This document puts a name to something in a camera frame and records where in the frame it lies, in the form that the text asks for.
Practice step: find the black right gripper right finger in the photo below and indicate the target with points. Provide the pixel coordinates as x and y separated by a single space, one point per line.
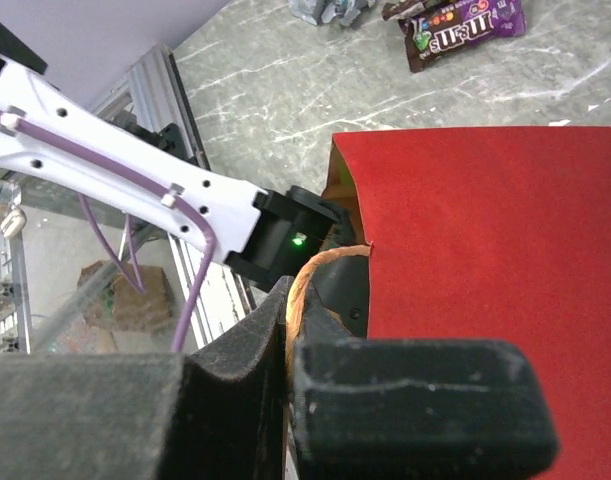
415 408

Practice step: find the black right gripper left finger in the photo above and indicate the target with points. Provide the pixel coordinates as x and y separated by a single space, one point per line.
215 414

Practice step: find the red paper bag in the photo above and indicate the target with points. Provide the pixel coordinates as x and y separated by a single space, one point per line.
500 233

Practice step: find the purple M&M's packet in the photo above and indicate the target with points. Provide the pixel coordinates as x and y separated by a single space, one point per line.
433 29

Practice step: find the clear blue snack packet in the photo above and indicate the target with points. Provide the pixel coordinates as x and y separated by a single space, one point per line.
319 12

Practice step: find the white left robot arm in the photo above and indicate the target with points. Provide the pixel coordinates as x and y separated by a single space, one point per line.
260 234

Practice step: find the aluminium frame rail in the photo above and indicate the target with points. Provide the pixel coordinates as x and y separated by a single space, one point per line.
152 94

